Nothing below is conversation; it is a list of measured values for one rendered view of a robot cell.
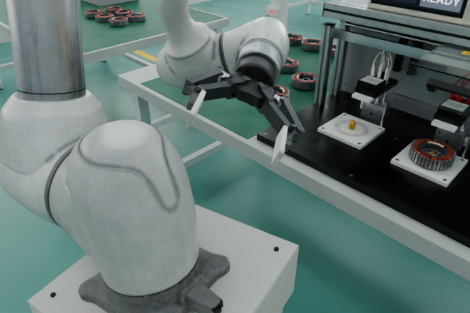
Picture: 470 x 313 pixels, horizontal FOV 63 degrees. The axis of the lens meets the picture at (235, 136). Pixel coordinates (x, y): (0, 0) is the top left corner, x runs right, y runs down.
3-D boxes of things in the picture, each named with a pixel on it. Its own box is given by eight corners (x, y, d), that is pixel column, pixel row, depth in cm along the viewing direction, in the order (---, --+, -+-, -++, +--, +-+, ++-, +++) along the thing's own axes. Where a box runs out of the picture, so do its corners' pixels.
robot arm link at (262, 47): (230, 70, 78) (224, 84, 73) (247, 30, 73) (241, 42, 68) (271, 88, 79) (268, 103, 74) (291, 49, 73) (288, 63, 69)
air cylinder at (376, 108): (380, 122, 126) (384, 107, 123) (359, 114, 130) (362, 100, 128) (387, 117, 129) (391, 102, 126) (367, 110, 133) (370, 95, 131)
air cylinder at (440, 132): (458, 151, 111) (464, 135, 108) (432, 142, 116) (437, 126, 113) (464, 144, 114) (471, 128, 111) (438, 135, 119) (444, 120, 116)
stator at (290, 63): (284, 76, 164) (285, 68, 162) (267, 68, 172) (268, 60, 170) (303, 70, 170) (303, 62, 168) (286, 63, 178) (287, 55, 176)
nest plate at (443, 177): (446, 187, 97) (447, 184, 97) (389, 163, 106) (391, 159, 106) (467, 163, 106) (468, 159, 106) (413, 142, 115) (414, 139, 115)
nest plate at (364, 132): (359, 149, 112) (360, 146, 111) (317, 131, 121) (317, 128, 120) (385, 131, 121) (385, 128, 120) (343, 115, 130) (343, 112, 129)
